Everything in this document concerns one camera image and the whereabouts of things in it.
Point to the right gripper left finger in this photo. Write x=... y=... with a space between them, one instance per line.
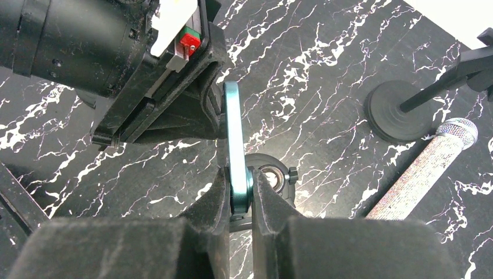
x=194 y=244

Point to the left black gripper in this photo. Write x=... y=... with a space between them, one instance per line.
x=102 y=49

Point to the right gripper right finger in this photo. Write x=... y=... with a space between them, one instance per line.
x=286 y=244

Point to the black phone blue edge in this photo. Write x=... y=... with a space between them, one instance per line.
x=241 y=178

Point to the black microphone stand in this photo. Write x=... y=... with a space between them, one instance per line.
x=398 y=112

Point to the glitter microphone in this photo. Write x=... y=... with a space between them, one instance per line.
x=451 y=138

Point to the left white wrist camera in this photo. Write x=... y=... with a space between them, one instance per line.
x=168 y=19

